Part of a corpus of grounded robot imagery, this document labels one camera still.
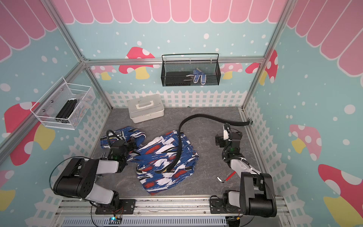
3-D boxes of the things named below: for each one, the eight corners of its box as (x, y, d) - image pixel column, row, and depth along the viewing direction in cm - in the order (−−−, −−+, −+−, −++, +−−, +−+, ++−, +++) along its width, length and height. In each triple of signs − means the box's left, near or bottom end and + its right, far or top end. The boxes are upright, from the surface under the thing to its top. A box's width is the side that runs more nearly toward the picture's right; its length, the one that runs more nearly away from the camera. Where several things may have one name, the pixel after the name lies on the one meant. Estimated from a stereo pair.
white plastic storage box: (134, 125, 111) (129, 114, 101) (132, 108, 123) (127, 97, 113) (166, 117, 117) (164, 106, 107) (161, 101, 129) (158, 90, 119)
